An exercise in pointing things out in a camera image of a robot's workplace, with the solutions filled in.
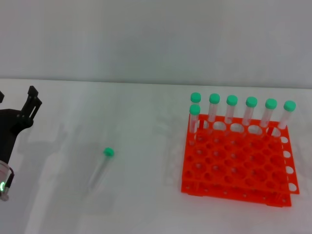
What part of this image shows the left arm connector cable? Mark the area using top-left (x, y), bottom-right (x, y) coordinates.
top-left (0, 168), bottom-right (16, 202)

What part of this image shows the clear test tube green cap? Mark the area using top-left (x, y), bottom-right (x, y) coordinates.
top-left (259, 98), bottom-right (278, 129)
top-left (242, 97), bottom-right (258, 127)
top-left (224, 95), bottom-right (238, 125)
top-left (189, 104), bottom-right (201, 147)
top-left (88, 147), bottom-right (115, 194)
top-left (277, 100), bottom-right (297, 130)
top-left (190, 92), bottom-right (202, 108)
top-left (207, 93), bottom-right (221, 122)

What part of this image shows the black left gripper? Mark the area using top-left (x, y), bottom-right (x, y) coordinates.
top-left (0, 85), bottom-right (42, 167)

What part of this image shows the orange plastic test tube rack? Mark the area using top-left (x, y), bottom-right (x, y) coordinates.
top-left (180, 113), bottom-right (300, 208)

